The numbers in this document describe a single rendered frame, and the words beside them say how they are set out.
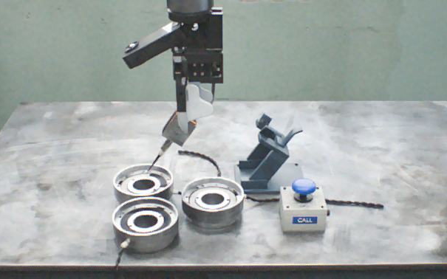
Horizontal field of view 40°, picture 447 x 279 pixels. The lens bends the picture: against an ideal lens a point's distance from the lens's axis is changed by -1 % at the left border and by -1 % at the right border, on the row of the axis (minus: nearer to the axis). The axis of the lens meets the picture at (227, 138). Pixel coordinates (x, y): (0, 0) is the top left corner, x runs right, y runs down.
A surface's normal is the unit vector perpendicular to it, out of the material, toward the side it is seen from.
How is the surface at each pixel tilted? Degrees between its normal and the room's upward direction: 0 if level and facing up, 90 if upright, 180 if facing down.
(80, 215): 0
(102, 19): 90
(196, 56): 90
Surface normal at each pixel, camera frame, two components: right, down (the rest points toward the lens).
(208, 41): 0.03, 0.47
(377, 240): 0.00, -0.88
